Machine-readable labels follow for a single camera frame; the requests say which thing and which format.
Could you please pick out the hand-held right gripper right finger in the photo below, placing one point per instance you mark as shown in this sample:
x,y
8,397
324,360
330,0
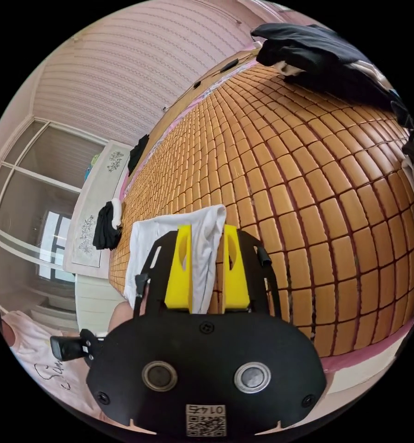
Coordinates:
x,y
236,280

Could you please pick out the bed with woven mat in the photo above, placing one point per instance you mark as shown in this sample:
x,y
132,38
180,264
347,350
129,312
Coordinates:
x,y
314,207

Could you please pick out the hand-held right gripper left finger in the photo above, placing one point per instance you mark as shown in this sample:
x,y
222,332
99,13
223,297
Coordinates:
x,y
179,277

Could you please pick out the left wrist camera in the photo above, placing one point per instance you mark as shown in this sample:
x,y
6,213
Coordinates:
x,y
72,347

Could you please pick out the white short sleeve shirt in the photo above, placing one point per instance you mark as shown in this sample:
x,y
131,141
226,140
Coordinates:
x,y
148,242

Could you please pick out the small pile of clothes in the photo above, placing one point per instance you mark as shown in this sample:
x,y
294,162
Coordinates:
x,y
106,226

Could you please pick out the person's body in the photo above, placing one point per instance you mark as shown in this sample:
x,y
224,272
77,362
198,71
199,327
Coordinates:
x,y
44,363

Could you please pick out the glass sliding door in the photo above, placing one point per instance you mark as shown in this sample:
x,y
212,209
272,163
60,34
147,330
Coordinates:
x,y
27,207

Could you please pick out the white headboard with flower print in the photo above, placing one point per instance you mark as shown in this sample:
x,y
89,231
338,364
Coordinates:
x,y
89,221

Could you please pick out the black garment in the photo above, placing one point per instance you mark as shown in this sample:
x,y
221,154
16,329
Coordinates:
x,y
138,154

